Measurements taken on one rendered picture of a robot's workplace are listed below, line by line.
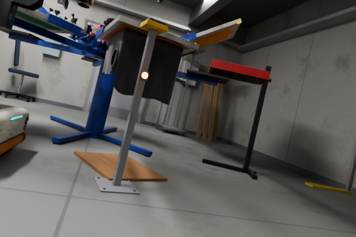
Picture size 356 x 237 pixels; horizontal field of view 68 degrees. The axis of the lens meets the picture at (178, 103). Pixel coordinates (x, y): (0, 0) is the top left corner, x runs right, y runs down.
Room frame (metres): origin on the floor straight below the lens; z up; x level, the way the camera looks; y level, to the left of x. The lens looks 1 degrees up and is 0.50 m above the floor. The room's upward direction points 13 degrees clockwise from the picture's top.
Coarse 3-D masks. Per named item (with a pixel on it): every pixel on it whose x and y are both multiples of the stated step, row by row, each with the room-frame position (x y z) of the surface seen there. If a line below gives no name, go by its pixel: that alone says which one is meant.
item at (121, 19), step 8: (120, 16) 1.60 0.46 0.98; (112, 24) 1.75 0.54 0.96; (120, 24) 1.68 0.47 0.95; (128, 24) 1.64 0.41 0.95; (136, 24) 1.65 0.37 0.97; (104, 32) 2.01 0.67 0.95; (104, 40) 2.32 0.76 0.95; (176, 40) 1.78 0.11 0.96; (184, 40) 1.80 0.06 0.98; (192, 48) 1.86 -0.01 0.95
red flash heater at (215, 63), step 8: (216, 64) 2.72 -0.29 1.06; (224, 64) 2.72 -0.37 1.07; (232, 64) 2.71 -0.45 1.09; (208, 72) 3.11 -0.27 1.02; (216, 72) 2.96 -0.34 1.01; (224, 72) 2.85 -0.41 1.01; (232, 72) 2.74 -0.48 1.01; (240, 72) 2.71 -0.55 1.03; (248, 72) 2.70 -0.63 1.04; (256, 72) 2.70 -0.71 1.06; (264, 72) 2.69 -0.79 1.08; (240, 80) 3.12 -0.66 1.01; (248, 80) 2.98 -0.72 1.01; (256, 80) 2.87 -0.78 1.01; (264, 80) 2.77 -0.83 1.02
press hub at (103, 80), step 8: (104, 56) 2.82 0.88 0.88; (104, 72) 2.92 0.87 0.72; (112, 72) 2.95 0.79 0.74; (104, 80) 2.92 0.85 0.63; (112, 80) 2.97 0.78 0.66; (96, 88) 2.94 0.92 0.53; (104, 88) 2.92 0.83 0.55; (112, 88) 3.00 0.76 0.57; (96, 96) 2.93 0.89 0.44; (104, 96) 2.93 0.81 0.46; (96, 104) 2.92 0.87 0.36; (104, 104) 2.94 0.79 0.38; (96, 112) 2.92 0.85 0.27; (104, 112) 2.96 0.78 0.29; (88, 120) 2.94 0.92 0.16; (96, 120) 2.92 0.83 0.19; (104, 120) 2.99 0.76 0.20; (88, 128) 2.93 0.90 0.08; (96, 128) 2.93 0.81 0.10; (88, 136) 2.86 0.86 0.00; (96, 136) 2.91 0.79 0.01
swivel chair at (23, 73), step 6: (18, 42) 4.91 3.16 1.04; (18, 48) 4.92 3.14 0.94; (18, 54) 4.94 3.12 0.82; (18, 60) 4.95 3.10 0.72; (18, 72) 4.83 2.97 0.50; (24, 72) 4.88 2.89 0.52; (30, 72) 4.94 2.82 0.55; (18, 90) 5.06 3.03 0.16; (6, 96) 4.77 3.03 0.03; (18, 96) 5.34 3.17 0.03; (24, 96) 4.99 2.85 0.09; (30, 96) 5.24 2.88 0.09
